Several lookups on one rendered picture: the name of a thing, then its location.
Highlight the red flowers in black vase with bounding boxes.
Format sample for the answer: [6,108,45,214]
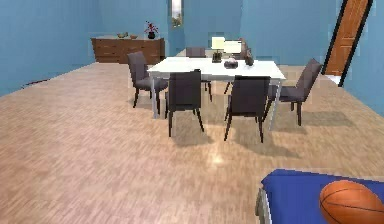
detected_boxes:
[144,20,160,40]

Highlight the pale yellow table lamp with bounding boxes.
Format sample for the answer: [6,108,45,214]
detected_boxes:
[210,36,226,64]

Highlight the dark glass bowl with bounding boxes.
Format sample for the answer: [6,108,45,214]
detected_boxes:
[223,58,239,70]

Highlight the brown wooden sideboard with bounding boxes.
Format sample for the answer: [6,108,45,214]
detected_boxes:
[90,36,166,66]

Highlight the white dining table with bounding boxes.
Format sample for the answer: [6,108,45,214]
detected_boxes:
[146,55,287,132]

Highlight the blue bed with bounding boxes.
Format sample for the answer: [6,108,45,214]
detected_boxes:
[254,168,384,224]

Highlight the orange basketball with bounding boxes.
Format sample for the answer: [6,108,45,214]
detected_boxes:
[318,180,384,224]

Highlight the white table lamp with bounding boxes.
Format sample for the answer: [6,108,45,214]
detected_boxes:
[222,39,243,60]

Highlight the narrow window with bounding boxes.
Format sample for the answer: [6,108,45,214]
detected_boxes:
[170,0,185,29]

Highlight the dark brown vase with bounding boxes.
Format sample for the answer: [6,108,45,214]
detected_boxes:
[244,48,255,67]

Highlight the orange wooden room door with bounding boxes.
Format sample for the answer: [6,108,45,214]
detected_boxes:
[324,0,370,77]

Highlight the dark grey dining chair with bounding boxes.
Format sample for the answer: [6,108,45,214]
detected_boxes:
[126,50,169,116]
[264,58,323,127]
[185,46,214,103]
[164,68,205,138]
[223,75,272,144]

